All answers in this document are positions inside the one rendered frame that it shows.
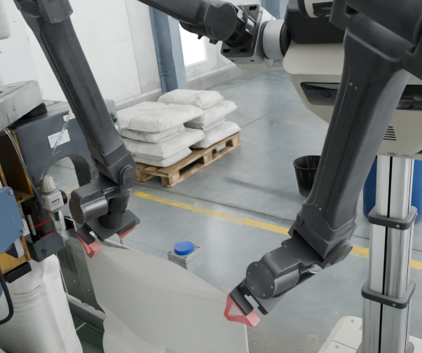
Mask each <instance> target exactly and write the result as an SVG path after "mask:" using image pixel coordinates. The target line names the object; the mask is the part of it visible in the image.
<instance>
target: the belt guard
mask: <svg viewBox="0 0 422 353"><path fill-rule="evenodd" d="M0 91H3V92H2V93H0V131H2V130H3V129H4V128H6V127H8V126H9V125H10V124H12V123H13V122H15V121H16V120H17V119H19V118H21V117H22V116H24V115H25V114H26V113H28V112H29V111H31V110H32V109H33V108H35V107H36V106H38V105H40V104H41V103H42V102H43V98H42V96H41V91H40V87H39V83H38V81H35V80H30V81H19V82H15V83H9V84H6V85H3V86H0Z"/></svg>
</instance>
